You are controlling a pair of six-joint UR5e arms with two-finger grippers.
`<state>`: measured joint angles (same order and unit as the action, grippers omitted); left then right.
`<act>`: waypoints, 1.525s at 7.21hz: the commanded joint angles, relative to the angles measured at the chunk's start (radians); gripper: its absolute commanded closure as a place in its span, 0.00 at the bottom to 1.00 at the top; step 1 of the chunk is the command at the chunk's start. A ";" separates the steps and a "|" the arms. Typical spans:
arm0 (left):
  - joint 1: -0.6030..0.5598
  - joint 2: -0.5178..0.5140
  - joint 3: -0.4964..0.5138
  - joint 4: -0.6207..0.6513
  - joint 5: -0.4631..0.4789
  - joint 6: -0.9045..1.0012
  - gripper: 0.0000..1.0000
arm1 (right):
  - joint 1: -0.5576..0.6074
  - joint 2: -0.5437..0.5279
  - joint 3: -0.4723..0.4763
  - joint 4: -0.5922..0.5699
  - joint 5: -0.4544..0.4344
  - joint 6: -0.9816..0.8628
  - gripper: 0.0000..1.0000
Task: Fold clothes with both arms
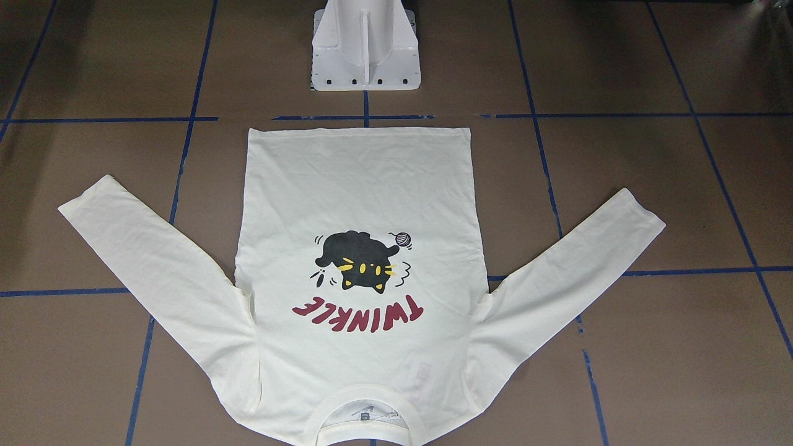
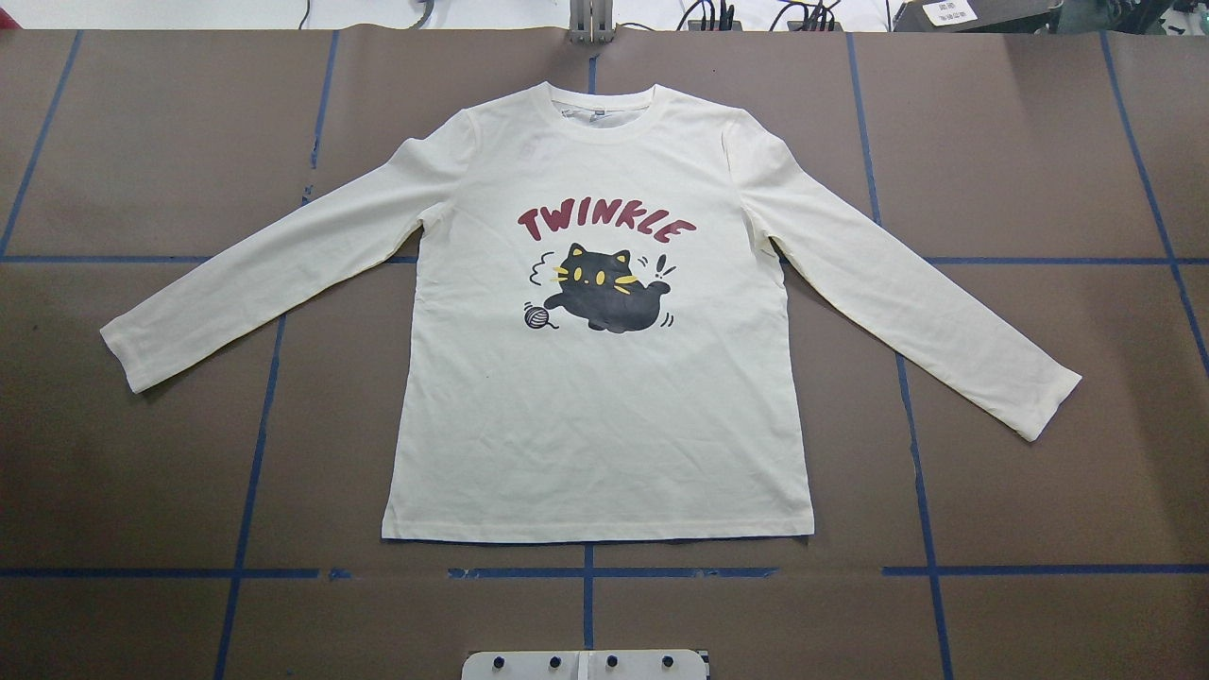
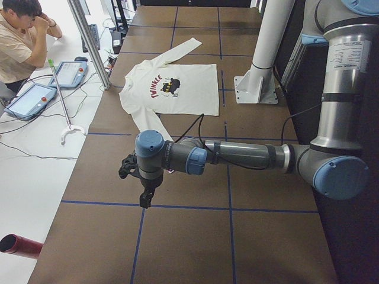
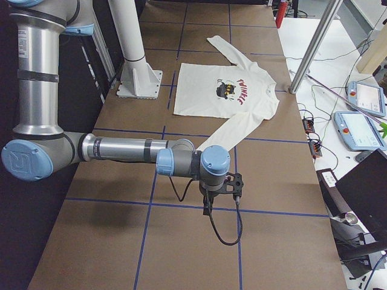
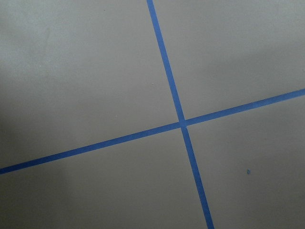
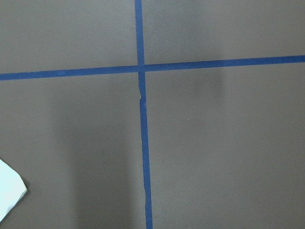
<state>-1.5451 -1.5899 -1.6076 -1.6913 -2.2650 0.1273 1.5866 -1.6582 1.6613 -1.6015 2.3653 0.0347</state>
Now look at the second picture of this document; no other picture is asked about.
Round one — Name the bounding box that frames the aluminium frame post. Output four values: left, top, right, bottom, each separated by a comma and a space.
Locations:
569, 0, 617, 44

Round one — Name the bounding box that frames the cream long-sleeve cat shirt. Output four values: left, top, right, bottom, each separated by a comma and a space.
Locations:
100, 82, 1081, 544

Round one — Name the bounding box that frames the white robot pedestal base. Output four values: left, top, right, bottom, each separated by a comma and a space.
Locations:
461, 649, 711, 679

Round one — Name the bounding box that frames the dark device with white label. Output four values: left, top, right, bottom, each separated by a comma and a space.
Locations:
891, 1, 1064, 34

